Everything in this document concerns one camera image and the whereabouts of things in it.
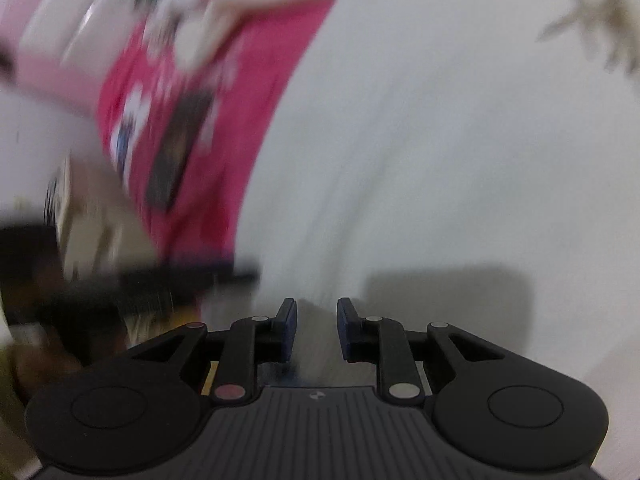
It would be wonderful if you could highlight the cream deer sweater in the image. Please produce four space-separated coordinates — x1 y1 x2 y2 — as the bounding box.
199 0 640 476

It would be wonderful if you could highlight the pink floral bed sheet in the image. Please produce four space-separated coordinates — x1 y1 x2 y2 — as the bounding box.
96 0 335 261

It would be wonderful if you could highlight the black smartphone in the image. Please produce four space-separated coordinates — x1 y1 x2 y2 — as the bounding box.
145 90 214 212

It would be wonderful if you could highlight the pink white headboard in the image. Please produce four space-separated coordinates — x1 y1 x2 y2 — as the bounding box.
1 0 139 114

